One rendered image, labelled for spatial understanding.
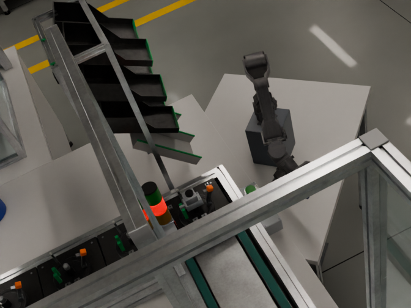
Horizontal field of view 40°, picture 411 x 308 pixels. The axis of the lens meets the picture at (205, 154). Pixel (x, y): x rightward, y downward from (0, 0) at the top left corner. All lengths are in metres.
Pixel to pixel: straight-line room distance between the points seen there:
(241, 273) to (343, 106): 0.91
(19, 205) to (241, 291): 1.14
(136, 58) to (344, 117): 0.98
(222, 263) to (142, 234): 1.21
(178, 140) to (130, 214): 1.45
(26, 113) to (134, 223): 2.27
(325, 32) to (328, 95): 1.81
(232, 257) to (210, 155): 0.56
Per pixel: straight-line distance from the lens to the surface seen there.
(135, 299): 2.05
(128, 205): 0.83
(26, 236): 2.48
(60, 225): 2.42
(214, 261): 2.01
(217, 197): 2.10
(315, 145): 2.34
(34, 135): 2.88
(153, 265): 0.76
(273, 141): 1.81
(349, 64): 4.00
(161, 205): 1.65
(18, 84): 3.27
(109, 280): 0.76
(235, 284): 1.95
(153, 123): 2.07
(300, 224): 2.10
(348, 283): 2.94
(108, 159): 0.90
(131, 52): 1.90
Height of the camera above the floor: 2.60
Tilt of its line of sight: 46 degrees down
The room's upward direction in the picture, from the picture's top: 20 degrees counter-clockwise
